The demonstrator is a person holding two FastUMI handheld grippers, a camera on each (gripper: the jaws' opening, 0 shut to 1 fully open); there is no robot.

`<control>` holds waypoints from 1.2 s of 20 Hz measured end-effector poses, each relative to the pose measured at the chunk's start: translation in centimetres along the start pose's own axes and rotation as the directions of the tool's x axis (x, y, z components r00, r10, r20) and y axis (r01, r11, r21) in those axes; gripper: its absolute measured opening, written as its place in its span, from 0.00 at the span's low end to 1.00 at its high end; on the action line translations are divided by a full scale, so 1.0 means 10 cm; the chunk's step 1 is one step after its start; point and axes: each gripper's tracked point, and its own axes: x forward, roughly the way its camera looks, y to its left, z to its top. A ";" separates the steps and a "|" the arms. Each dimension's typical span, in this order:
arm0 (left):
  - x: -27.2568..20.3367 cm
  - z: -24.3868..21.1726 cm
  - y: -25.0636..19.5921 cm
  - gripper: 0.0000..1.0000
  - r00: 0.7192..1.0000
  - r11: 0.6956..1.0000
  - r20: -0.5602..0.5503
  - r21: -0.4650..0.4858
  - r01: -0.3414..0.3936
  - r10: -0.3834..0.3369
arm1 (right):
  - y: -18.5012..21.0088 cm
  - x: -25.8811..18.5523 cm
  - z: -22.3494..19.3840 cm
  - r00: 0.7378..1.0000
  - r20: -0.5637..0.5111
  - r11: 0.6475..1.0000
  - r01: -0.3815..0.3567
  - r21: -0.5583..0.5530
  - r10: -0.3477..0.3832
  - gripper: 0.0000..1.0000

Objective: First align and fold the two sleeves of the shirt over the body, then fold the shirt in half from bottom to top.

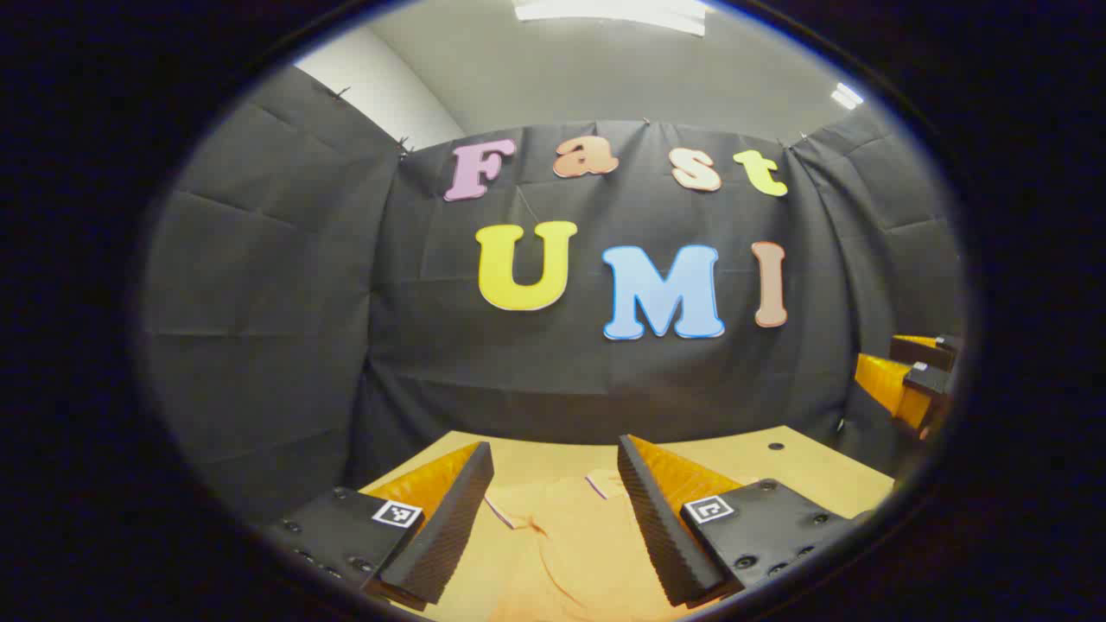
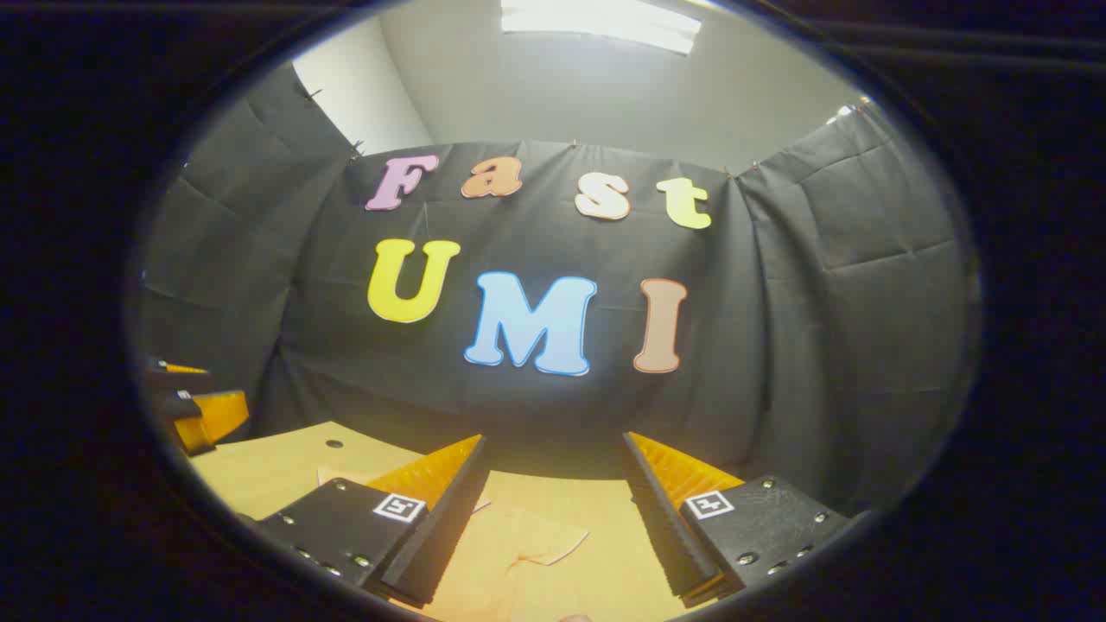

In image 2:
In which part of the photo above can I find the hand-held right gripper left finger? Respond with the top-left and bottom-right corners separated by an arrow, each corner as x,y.
255,434 -> 490,607

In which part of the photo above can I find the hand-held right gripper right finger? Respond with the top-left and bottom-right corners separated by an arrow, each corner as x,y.
621,430 -> 856,608

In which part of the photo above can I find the orange T-shirt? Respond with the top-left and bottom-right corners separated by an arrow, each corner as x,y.
318,466 -> 597,622

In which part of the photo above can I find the black backdrop cloth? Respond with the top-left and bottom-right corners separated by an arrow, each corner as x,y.
137,65 -> 982,519

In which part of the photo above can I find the ceiling light panel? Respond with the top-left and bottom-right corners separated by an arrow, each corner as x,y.
500,0 -> 703,55

